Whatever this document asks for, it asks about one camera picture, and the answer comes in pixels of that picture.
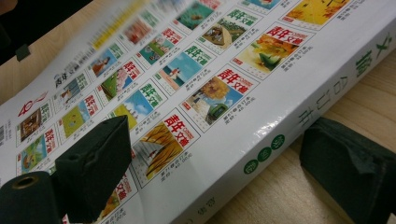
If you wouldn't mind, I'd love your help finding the grey tape piece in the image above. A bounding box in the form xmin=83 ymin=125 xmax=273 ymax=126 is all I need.
xmin=15 ymin=43 xmax=32 ymax=63

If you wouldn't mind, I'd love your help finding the thick white book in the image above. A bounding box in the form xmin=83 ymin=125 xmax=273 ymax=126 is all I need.
xmin=0 ymin=0 xmax=396 ymax=224

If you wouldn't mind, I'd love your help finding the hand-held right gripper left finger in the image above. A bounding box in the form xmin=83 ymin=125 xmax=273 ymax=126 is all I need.
xmin=54 ymin=115 xmax=134 ymax=224

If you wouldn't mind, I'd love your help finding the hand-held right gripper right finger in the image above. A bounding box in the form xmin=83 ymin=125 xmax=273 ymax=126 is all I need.
xmin=299 ymin=117 xmax=396 ymax=224

